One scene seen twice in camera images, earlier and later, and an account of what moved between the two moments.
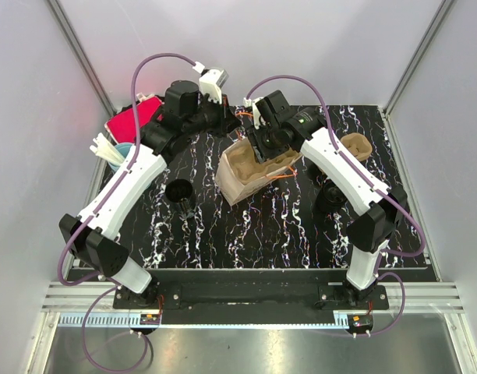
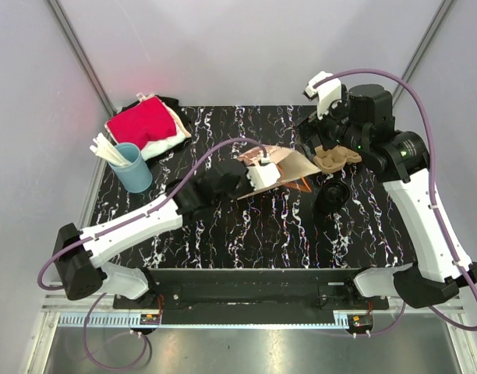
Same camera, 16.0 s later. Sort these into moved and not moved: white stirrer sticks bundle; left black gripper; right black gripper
Moved: right black gripper; left black gripper
Not moved: white stirrer sticks bundle
